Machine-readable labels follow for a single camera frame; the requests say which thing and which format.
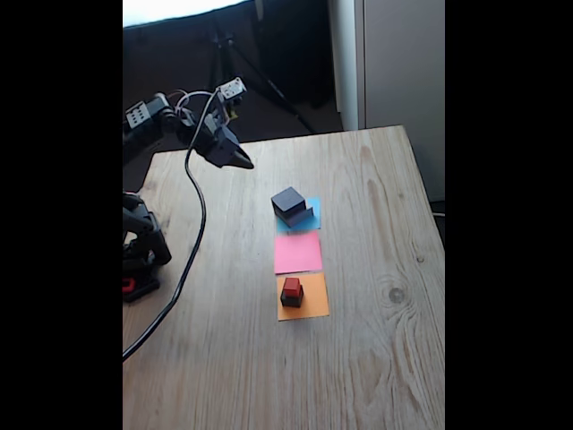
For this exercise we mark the medium dark foam block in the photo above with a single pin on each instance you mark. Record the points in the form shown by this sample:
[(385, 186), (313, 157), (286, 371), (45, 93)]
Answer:
[(287, 199)]

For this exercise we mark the yellow tape marker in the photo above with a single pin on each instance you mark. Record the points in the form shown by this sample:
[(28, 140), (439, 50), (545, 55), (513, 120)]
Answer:
[(233, 115)]

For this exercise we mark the white cabinet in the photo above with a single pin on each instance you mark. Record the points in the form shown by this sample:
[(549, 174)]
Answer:
[(403, 67)]

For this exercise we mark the blue paper sheet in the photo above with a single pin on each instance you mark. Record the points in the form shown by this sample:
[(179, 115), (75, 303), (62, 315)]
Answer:
[(317, 215)]

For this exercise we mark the large grey foam block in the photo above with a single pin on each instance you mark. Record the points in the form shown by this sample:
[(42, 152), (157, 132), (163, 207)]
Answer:
[(297, 219)]

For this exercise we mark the red cube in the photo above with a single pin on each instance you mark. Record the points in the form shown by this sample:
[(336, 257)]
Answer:
[(292, 286)]

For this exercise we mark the orange paper sheet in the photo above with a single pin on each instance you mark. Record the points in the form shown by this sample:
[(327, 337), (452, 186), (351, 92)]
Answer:
[(315, 300)]

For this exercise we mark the black tripod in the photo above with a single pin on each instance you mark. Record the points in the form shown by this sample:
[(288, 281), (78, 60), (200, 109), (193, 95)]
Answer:
[(273, 87)]

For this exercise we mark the red and black table clamp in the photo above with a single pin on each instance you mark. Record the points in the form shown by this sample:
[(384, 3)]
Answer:
[(141, 289)]

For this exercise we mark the small black foam block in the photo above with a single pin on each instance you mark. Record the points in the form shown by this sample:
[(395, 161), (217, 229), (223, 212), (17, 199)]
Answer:
[(292, 301)]

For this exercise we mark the pink paper sheet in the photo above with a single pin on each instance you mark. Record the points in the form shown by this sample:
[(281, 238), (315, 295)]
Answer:
[(297, 253)]

